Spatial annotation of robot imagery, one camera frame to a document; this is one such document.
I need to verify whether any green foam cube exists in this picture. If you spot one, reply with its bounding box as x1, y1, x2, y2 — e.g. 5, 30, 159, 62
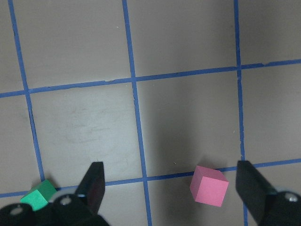
20, 179, 57, 211

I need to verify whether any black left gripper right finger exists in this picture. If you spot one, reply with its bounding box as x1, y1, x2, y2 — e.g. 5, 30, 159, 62
236, 161, 276, 224

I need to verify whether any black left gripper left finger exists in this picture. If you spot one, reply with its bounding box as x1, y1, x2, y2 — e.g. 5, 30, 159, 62
75, 161, 105, 214

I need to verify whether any pink foam cube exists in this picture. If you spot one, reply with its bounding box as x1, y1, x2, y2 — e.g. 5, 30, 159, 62
190, 166, 229, 207

